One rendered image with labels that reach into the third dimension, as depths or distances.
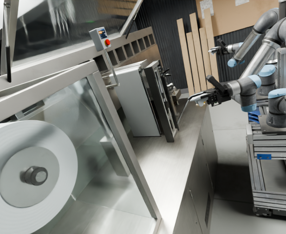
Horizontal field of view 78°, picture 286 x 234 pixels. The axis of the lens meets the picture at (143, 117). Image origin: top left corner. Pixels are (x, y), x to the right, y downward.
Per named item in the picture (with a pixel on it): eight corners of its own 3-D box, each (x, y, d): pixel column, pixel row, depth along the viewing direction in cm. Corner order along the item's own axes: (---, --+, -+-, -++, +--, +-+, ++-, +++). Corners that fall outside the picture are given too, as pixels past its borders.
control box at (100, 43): (107, 48, 89) (98, 27, 85) (97, 52, 92) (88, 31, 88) (113, 45, 94) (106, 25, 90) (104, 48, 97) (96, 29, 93)
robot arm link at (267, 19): (276, 18, 125) (233, 71, 165) (281, 15, 130) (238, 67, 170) (261, 10, 128) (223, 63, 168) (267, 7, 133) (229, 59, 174)
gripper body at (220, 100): (211, 107, 93) (233, 100, 92) (207, 92, 91) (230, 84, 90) (205, 104, 101) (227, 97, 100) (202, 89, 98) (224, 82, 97)
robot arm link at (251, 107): (248, 103, 106) (247, 86, 102) (260, 110, 96) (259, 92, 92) (235, 107, 107) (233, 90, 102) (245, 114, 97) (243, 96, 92)
